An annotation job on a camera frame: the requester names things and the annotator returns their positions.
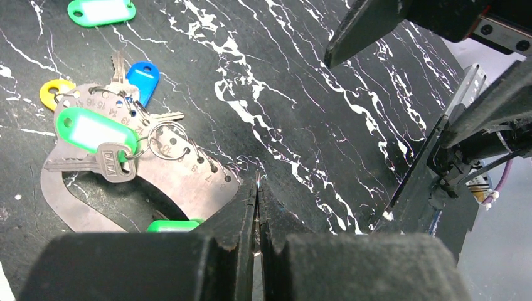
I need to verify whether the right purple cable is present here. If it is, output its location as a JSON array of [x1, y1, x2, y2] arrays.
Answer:
[[480, 159, 514, 209]]

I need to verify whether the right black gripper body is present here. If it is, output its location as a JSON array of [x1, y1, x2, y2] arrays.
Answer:
[[406, 0, 531, 56]]

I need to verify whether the large silver carabiner keyring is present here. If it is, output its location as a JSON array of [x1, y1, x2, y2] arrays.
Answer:
[[40, 84, 242, 233]]

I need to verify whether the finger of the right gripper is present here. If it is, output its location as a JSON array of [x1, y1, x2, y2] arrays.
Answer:
[[441, 58, 531, 149], [324, 0, 412, 69]]

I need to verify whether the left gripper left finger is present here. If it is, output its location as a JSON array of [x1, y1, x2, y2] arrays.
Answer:
[[19, 180, 258, 300]]

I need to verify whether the blue key tag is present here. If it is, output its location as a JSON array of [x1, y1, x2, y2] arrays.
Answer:
[[107, 51, 184, 125]]

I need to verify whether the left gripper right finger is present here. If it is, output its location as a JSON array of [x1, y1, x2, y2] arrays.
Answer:
[[257, 184, 470, 300]]

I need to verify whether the yellow key tag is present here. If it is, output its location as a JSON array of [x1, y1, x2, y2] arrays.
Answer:
[[39, 79, 76, 112]]

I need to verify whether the green key tag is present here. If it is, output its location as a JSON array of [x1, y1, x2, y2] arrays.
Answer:
[[67, 0, 136, 28], [146, 219, 203, 233], [43, 107, 141, 184]]

